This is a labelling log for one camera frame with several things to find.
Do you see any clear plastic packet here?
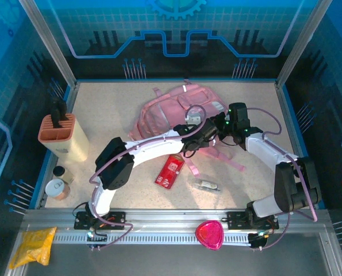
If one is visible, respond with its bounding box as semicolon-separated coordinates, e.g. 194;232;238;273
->
192;177;222;193

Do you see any pink backpack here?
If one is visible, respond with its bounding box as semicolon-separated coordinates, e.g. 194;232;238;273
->
127;79;246;178

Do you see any red pouch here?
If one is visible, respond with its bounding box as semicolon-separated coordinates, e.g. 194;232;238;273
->
155;154;186;190

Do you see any yellow plastic bag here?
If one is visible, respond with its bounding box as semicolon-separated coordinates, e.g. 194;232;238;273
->
9;227;58;270

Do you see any aluminium front beam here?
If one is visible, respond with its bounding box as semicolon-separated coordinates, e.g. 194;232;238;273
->
21;209;332;233

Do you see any pink heart-shaped object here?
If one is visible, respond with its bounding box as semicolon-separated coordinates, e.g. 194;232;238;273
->
195;220;225;251

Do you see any small circuit board with LEDs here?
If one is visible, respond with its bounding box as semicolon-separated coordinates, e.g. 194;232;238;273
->
86;227;108;242
248;229;275;242

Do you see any beige knife block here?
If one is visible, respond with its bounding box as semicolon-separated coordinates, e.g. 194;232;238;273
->
37;113;90;162

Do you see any black-lidded small bottle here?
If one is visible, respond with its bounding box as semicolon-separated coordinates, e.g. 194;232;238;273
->
52;166;75;185

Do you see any white-lidded can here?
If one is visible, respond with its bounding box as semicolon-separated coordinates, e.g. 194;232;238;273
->
45;178;71;200

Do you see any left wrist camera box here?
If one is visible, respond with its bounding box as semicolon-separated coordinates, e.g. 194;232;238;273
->
186;113;202;125

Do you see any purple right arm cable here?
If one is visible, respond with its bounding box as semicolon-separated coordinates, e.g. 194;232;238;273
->
245;106;318;251

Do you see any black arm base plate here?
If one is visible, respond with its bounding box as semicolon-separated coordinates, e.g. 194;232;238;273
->
74;211;127;231
226;211;280;231

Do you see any aluminium frame post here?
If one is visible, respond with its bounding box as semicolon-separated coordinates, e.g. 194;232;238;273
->
18;0;78;90
276;0;332;89

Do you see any slotted grey cable duct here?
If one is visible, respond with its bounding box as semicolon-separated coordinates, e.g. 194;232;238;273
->
52;232;253;246

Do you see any black knife handle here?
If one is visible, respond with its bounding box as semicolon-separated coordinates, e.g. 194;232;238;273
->
50;97;62;129
58;100;68;121

